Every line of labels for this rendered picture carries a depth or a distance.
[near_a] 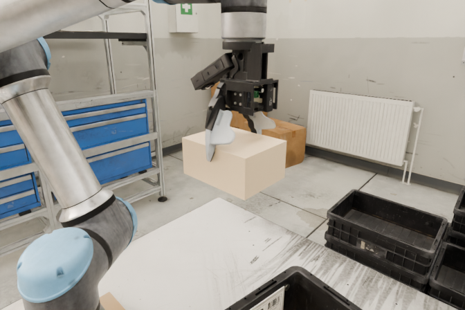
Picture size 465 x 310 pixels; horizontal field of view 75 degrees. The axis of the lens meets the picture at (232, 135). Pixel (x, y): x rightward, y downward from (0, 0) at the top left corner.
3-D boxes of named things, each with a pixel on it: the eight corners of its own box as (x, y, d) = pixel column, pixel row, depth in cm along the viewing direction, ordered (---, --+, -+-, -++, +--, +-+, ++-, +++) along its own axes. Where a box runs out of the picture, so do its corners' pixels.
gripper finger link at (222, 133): (218, 163, 47) (240, 111, 49) (193, 154, 51) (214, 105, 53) (229, 169, 50) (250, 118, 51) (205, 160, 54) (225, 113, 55)
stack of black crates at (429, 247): (316, 295, 143) (325, 212, 130) (342, 262, 165) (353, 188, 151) (410, 351, 118) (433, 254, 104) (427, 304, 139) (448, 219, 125)
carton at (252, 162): (183, 173, 61) (181, 137, 58) (225, 156, 69) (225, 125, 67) (244, 200, 50) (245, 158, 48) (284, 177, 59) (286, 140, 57)
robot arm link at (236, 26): (211, 13, 49) (243, 16, 55) (211, 43, 51) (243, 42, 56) (246, 10, 44) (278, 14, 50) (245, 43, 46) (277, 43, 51)
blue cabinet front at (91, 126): (54, 200, 194) (37, 115, 177) (151, 167, 245) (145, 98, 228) (56, 201, 192) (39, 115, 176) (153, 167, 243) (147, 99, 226)
